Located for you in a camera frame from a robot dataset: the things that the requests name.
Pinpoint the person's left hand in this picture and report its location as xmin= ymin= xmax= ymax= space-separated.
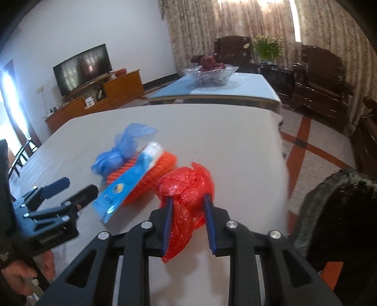
xmin=0 ymin=250 xmax=56 ymax=298

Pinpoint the orange foam fruit net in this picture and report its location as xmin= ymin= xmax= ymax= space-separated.
xmin=103 ymin=150 xmax=179 ymax=206

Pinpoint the blue plastic bag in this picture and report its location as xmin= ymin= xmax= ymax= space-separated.
xmin=91 ymin=123 xmax=156 ymax=177

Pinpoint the floral beige curtain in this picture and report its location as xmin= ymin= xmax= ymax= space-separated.
xmin=159 ymin=0 xmax=377 ymax=89

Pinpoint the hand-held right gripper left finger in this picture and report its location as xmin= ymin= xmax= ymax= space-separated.
xmin=44 ymin=197 xmax=174 ymax=306

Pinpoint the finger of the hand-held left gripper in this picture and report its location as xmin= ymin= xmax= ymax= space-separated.
xmin=13 ymin=177 xmax=70 ymax=208
xmin=25 ymin=184 xmax=99 ymax=222

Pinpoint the dark wooden side table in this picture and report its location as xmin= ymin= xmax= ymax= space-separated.
xmin=259 ymin=62 xmax=295 ymax=101

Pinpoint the blue and white packet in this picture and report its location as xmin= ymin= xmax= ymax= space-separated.
xmin=91 ymin=142 xmax=163 ymax=224

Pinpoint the coffee table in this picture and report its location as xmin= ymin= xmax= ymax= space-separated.
xmin=148 ymin=72 xmax=283 ymax=118

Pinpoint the glass fruit bowl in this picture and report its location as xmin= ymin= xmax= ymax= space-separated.
xmin=183 ymin=65 xmax=240 ymax=88

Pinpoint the flat screen television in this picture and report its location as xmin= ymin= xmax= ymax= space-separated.
xmin=53 ymin=44 xmax=112 ymax=97

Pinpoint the dark wooden chair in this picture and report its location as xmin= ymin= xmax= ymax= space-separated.
xmin=9 ymin=137 xmax=42 ymax=177

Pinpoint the red plastic bag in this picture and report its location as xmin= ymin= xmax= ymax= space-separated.
xmin=156 ymin=162 xmax=215 ymax=264

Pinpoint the wooden television cabinet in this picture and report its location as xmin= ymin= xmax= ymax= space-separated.
xmin=45 ymin=70 xmax=145 ymax=133

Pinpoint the dark wooden sofa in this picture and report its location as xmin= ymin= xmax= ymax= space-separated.
xmin=350 ymin=97 xmax=377 ymax=177

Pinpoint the potted green plant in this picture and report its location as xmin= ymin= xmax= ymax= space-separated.
xmin=252 ymin=35 xmax=282 ymax=63

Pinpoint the trash bin with black liner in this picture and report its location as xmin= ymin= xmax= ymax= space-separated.
xmin=290 ymin=168 xmax=377 ymax=306

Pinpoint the dark wooden armchair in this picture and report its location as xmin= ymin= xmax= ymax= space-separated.
xmin=191 ymin=36 xmax=254 ymax=69
xmin=291 ymin=45 xmax=356 ymax=130

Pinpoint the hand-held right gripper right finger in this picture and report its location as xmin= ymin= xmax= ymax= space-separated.
xmin=203 ymin=194 xmax=344 ymax=306

